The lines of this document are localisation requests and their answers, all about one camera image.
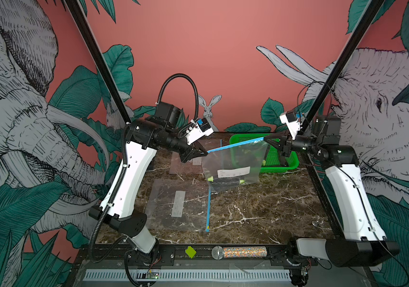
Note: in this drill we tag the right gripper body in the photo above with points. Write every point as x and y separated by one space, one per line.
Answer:
304 146

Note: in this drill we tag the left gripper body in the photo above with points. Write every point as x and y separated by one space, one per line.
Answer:
178 144

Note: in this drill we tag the dark purple eggplant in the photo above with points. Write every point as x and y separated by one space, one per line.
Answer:
225 182

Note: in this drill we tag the clear zip-top bag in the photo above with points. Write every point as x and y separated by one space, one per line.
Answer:
178 206
177 167
239 160

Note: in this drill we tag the sprinkle-filled cylinder tube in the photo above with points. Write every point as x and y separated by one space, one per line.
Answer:
219 252

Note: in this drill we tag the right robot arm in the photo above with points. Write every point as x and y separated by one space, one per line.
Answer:
365 243

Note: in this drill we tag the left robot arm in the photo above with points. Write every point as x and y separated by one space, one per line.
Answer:
118 207

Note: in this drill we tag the green plastic basket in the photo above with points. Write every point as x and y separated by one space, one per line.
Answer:
273 161

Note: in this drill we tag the lime green sticky note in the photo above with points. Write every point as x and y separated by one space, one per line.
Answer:
190 252

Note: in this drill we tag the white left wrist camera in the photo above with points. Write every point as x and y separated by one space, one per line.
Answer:
197 130

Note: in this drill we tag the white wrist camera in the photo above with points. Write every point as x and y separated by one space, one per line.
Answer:
292 121
197 130

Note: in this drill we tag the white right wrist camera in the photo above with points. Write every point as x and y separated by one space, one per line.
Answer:
292 121

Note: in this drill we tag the left black frame post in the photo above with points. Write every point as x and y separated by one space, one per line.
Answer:
77 13

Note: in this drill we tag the black frame post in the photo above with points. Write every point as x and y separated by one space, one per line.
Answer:
365 21
77 13

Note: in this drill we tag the right black frame post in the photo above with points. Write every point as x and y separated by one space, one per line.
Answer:
365 21

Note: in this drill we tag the white perforated rail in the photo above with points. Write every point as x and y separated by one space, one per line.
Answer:
187 275

